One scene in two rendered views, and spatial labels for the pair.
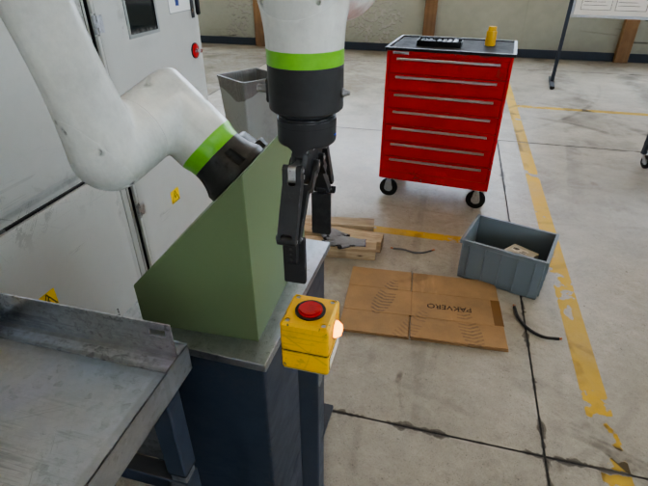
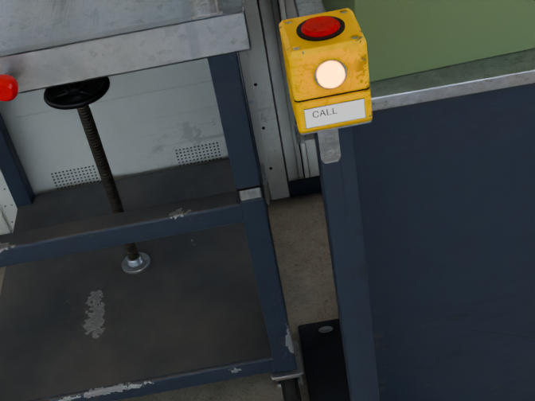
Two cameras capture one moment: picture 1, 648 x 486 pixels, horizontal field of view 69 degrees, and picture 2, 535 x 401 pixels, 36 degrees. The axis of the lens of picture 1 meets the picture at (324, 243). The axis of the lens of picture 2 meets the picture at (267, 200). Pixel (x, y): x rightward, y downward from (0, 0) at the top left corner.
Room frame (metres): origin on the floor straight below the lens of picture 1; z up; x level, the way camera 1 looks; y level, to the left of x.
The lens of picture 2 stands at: (0.31, -0.69, 1.30)
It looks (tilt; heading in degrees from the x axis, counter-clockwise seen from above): 38 degrees down; 75
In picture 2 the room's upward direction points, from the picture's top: 11 degrees counter-clockwise
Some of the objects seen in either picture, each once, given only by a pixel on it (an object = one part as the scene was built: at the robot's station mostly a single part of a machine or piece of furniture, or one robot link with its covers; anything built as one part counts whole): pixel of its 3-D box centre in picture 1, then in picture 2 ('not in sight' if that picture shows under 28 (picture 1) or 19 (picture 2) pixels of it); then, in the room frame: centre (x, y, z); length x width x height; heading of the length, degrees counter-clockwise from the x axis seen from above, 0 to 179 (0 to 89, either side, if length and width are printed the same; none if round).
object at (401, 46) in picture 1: (444, 115); not in sight; (2.93, -0.75, 0.51); 0.70 x 0.48 x 1.03; 70
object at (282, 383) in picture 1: (247, 393); (465, 223); (0.87, 0.21, 0.37); 0.42 x 0.32 x 0.73; 164
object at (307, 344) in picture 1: (310, 333); (326, 71); (0.59, 0.02, 0.85); 0.08 x 0.08 x 0.10; 75
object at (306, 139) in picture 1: (307, 147); not in sight; (0.59, 0.02, 1.18); 0.08 x 0.07 x 0.09; 165
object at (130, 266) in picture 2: not in sight; (134, 259); (0.35, 0.63, 0.18); 0.06 x 0.06 x 0.02
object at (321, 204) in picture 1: (321, 213); not in sight; (0.65, 0.00, 1.04); 0.03 x 0.01 x 0.07; 75
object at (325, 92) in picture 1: (303, 88); not in sight; (0.59, 0.03, 1.25); 0.12 x 0.09 x 0.06; 75
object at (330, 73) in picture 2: (338, 329); (331, 76); (0.57, -0.02, 0.87); 0.03 x 0.01 x 0.03; 165
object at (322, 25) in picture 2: (310, 311); (321, 30); (0.59, 0.02, 0.90); 0.04 x 0.04 x 0.02
